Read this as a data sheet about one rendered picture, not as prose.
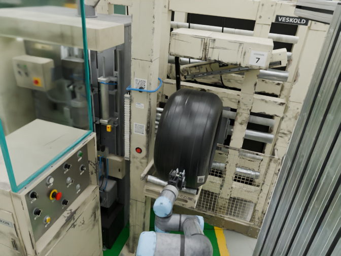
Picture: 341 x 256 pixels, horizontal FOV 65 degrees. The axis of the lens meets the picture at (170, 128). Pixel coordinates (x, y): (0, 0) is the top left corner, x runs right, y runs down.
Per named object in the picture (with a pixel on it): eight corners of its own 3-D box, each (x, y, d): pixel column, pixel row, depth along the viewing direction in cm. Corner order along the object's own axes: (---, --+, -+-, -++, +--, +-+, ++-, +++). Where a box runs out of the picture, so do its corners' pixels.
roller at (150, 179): (147, 173, 177) (148, 176, 180) (144, 179, 174) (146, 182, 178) (199, 187, 168) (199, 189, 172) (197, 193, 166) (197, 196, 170)
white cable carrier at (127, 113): (124, 159, 185) (124, 94, 163) (127, 155, 189) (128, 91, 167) (130, 160, 184) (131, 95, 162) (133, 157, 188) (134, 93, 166)
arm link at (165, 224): (177, 238, 121) (179, 218, 117) (152, 236, 121) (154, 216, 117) (177, 226, 128) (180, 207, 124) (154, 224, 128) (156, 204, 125)
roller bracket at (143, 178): (139, 188, 175) (139, 176, 171) (160, 156, 209) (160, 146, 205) (144, 189, 174) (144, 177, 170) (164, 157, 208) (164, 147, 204)
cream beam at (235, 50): (168, 56, 170) (170, 31, 163) (179, 49, 191) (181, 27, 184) (267, 71, 156) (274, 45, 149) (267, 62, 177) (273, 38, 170)
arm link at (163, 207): (151, 217, 117) (152, 200, 114) (159, 202, 127) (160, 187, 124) (168, 221, 115) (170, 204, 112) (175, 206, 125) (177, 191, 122)
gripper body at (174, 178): (185, 172, 136) (179, 184, 125) (183, 186, 139) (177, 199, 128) (171, 168, 138) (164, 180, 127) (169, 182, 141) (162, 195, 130)
